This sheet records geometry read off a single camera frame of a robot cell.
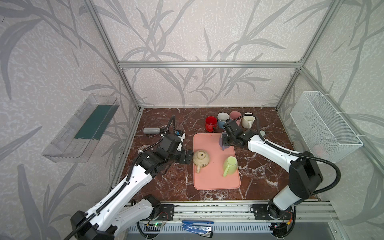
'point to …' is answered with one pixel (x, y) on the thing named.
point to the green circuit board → (155, 224)
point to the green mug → (230, 166)
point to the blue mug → (222, 117)
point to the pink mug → (235, 114)
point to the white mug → (247, 120)
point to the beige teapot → (201, 158)
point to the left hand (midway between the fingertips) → (188, 148)
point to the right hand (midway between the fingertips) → (225, 134)
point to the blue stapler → (202, 228)
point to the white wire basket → (327, 134)
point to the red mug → (210, 123)
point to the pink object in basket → (319, 151)
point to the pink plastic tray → (211, 176)
